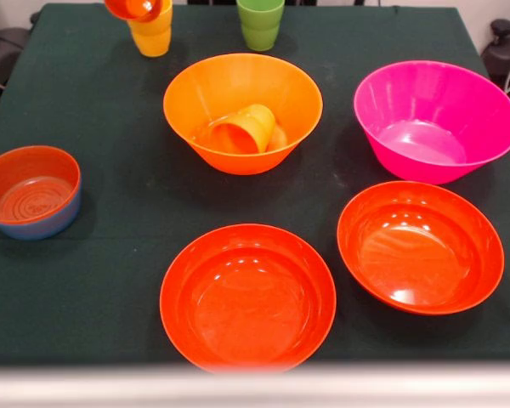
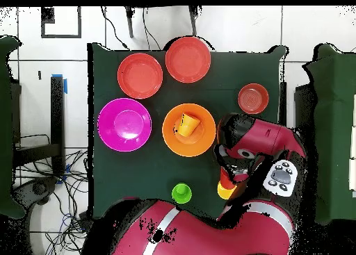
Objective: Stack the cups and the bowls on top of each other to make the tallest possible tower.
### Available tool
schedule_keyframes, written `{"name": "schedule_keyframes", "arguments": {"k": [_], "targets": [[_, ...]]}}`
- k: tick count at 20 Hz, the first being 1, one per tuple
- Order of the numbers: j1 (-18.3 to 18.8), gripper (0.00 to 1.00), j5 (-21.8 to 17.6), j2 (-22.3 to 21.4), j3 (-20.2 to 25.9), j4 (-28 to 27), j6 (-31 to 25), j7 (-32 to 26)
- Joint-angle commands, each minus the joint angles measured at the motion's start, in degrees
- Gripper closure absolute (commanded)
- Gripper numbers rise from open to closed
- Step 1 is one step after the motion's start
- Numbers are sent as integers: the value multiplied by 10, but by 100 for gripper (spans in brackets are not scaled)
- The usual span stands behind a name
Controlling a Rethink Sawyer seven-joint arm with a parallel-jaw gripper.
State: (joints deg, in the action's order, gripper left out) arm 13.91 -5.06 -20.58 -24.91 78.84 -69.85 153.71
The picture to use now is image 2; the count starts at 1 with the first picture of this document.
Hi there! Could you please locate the red cup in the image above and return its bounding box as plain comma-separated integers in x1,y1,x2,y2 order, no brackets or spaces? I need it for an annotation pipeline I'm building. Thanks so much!
219,167,236,190

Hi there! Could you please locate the orange cup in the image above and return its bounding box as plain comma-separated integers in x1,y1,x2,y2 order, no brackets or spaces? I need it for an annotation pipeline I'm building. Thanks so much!
175,113,202,138

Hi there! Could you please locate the large orange bowl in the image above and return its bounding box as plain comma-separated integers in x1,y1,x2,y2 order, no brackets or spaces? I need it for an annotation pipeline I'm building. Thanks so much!
161,103,217,158

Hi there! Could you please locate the small red bowl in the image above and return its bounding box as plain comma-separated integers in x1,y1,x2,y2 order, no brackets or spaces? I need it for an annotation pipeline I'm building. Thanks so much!
237,83,270,115

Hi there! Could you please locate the large pink bowl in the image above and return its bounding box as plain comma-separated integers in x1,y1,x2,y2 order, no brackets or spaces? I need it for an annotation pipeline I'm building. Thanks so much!
97,97,153,153

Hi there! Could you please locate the large red bowl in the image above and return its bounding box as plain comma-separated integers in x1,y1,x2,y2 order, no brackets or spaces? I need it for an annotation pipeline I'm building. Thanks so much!
165,36,212,83
117,52,164,100

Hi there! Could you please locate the yellow cup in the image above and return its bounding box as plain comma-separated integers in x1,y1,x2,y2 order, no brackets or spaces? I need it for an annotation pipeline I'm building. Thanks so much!
217,181,238,200

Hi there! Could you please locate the green cup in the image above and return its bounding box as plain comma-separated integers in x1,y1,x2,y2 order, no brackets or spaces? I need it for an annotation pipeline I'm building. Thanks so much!
171,182,193,204

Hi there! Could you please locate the black upright bar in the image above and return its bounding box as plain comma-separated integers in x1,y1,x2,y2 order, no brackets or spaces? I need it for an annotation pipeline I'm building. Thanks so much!
279,81,287,126

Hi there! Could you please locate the dark green table cloth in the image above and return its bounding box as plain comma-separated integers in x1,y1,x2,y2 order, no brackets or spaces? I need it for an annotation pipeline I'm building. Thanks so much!
87,42,289,220

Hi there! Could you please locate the green cloth covered table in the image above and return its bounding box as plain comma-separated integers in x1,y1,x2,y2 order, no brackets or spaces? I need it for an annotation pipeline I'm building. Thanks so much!
302,43,356,225
0,35,27,220

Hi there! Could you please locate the black power strip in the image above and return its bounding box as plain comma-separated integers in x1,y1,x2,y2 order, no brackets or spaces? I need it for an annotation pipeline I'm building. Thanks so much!
78,211,94,232

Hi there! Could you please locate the black stand leg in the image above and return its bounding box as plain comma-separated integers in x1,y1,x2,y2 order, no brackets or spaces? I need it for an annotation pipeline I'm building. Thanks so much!
124,6,135,39
188,6,199,37

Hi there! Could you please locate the black round device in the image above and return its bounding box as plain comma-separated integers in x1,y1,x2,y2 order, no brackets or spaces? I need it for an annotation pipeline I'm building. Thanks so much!
12,176,58,208

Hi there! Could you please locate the tangle of black cables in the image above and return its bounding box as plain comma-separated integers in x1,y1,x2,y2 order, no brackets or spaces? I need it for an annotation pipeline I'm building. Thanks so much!
13,149,92,255

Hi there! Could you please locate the black cable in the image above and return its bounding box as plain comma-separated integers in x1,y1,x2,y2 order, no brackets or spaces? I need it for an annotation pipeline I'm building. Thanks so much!
100,6,130,51

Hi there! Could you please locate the black post with blue tape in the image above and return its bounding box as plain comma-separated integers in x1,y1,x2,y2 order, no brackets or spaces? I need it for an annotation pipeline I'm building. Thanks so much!
50,74,68,176

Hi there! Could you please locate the black square frame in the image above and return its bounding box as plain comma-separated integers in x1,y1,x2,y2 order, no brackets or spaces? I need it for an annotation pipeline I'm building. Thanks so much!
40,6,82,40

